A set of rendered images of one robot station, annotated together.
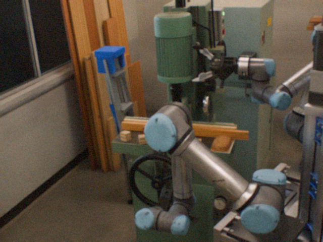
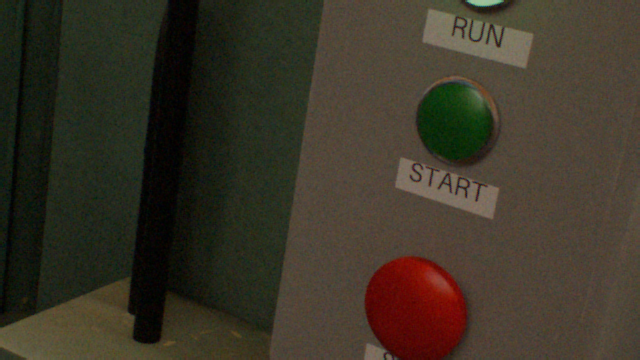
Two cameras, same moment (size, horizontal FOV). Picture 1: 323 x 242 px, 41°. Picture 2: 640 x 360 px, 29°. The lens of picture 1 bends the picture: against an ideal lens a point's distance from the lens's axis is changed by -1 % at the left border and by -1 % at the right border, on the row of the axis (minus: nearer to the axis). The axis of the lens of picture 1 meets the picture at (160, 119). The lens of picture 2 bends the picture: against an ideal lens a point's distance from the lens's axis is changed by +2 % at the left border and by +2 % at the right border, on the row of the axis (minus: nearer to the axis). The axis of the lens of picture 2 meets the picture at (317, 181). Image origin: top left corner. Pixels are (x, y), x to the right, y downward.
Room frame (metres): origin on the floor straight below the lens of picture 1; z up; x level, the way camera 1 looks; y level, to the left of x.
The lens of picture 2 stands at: (2.29, -0.67, 1.49)
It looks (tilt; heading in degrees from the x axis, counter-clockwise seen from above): 18 degrees down; 99
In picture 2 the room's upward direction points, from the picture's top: 9 degrees clockwise
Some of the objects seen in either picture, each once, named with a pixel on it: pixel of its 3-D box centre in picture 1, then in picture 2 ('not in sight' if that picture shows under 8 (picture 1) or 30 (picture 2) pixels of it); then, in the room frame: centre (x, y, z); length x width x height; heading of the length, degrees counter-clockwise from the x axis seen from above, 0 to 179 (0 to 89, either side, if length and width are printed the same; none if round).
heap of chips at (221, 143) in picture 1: (221, 141); not in sight; (1.87, -0.29, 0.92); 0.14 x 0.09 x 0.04; 160
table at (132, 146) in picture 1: (171, 147); not in sight; (1.94, -0.05, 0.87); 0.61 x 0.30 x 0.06; 70
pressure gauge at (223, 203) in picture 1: (220, 203); not in sight; (1.75, -0.26, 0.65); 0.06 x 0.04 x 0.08; 70
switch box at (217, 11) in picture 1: (217, 23); (493, 152); (2.29, -0.33, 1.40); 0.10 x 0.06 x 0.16; 160
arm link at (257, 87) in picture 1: (262, 91); not in sight; (1.76, -0.44, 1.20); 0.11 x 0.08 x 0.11; 17
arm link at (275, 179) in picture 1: (268, 189); not in sight; (1.32, -0.37, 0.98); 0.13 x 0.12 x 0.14; 157
